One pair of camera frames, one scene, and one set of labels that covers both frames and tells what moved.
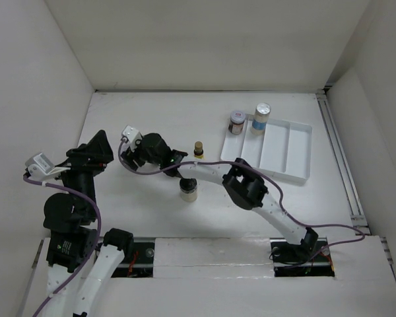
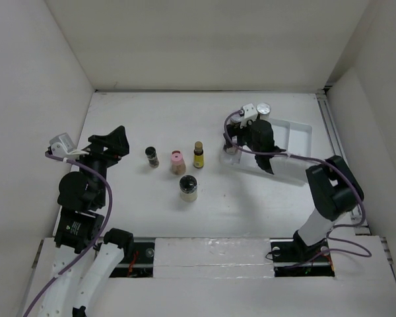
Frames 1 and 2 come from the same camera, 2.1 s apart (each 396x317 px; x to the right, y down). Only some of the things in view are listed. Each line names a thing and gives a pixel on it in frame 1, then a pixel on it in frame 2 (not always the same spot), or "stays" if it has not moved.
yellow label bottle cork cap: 198,151 stays
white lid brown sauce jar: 236,123 stays
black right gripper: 129,156 → 239,140
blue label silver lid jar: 260,119 stays
